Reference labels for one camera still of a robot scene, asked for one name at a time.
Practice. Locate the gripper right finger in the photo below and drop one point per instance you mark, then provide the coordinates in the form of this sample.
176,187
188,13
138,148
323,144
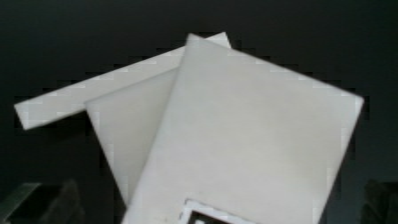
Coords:
380,203

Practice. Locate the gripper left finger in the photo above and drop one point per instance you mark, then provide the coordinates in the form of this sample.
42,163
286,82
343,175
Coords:
42,204

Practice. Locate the white cabinet top block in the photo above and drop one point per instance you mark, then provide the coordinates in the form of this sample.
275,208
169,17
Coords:
249,144

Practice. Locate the white cabinet body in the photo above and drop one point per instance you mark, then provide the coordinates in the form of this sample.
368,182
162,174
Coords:
124,114

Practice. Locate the white u-shaped wall fence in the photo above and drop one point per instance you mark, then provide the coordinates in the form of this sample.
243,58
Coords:
62,102

